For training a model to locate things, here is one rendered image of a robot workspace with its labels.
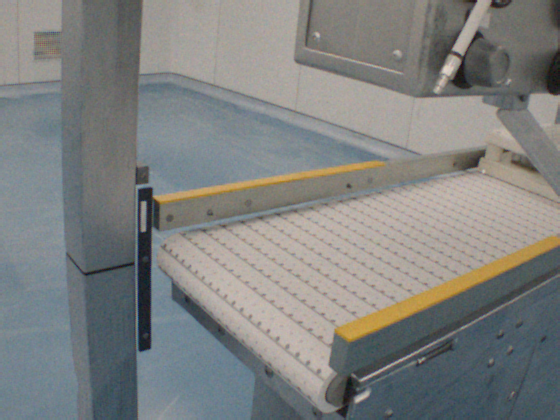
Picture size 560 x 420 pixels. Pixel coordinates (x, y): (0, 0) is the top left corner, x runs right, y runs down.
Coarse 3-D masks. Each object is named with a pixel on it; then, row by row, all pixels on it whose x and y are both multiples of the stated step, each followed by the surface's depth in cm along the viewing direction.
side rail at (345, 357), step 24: (528, 264) 55; (552, 264) 60; (480, 288) 50; (504, 288) 53; (432, 312) 46; (456, 312) 48; (336, 336) 40; (384, 336) 42; (408, 336) 44; (336, 360) 41; (360, 360) 41
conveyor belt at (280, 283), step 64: (384, 192) 80; (448, 192) 83; (512, 192) 86; (192, 256) 57; (256, 256) 58; (320, 256) 59; (384, 256) 61; (448, 256) 62; (256, 320) 49; (320, 320) 48; (320, 384) 43
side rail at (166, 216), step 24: (384, 168) 79; (408, 168) 83; (432, 168) 87; (456, 168) 91; (240, 192) 65; (264, 192) 67; (288, 192) 69; (312, 192) 72; (336, 192) 75; (168, 216) 60; (192, 216) 62; (216, 216) 64
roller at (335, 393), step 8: (336, 376) 43; (344, 376) 43; (336, 384) 43; (344, 384) 43; (352, 384) 44; (328, 392) 43; (336, 392) 43; (344, 392) 44; (328, 400) 43; (336, 400) 43; (344, 400) 44
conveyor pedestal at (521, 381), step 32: (544, 352) 87; (256, 384) 73; (480, 384) 73; (512, 384) 82; (544, 384) 94; (256, 416) 74; (288, 416) 68; (448, 416) 70; (480, 416) 78; (512, 416) 89; (544, 416) 103
